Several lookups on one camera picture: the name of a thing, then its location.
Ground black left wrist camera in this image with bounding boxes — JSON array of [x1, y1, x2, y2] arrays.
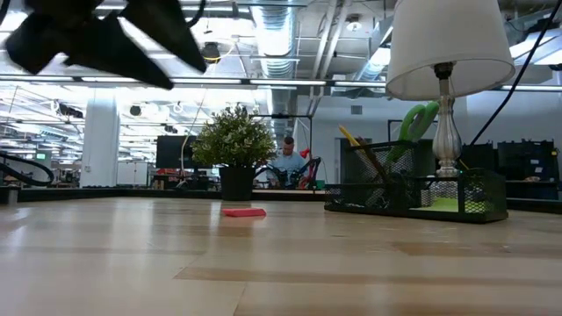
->
[[4, 12, 68, 76]]

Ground brown pencil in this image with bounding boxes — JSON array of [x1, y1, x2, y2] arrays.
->
[[355, 136, 393, 184]]

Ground person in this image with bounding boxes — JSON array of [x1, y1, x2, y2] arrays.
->
[[268, 135, 309, 186]]

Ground dark background monitor bank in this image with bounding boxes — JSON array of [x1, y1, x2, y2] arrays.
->
[[458, 139, 561, 183]]

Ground black ceiling dome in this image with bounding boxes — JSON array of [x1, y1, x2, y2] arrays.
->
[[200, 41, 222, 65]]

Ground green marker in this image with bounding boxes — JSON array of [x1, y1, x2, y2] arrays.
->
[[385, 100, 441, 164]]

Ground white shade table lamp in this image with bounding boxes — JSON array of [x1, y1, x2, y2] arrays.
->
[[385, 0, 517, 179]]

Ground red black background equipment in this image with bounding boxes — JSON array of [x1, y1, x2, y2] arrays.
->
[[256, 147, 324, 190]]

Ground thick black cable loop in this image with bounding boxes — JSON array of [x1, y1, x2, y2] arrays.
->
[[0, 150, 56, 188]]

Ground pink eraser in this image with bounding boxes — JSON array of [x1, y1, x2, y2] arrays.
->
[[220, 207, 268, 219]]

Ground thin black hanging cable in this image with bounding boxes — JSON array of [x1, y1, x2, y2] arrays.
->
[[468, 0, 562, 147]]

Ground black background monitor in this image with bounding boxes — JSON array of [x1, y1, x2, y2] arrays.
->
[[155, 134, 197, 170]]

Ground black mesh desk organizer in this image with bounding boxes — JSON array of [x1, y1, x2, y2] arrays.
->
[[323, 140, 509, 225]]

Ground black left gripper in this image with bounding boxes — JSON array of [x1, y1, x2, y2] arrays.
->
[[24, 0, 209, 91]]

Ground white round column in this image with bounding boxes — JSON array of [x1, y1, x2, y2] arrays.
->
[[80, 94, 121, 189]]

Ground artificial potted plant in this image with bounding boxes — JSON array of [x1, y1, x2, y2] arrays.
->
[[191, 106, 278, 202]]

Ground green sticky note pad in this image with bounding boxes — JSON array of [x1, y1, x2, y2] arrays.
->
[[411, 197, 460, 213]]

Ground black aluminium table frame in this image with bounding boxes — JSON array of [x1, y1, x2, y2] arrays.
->
[[0, 186, 562, 215]]

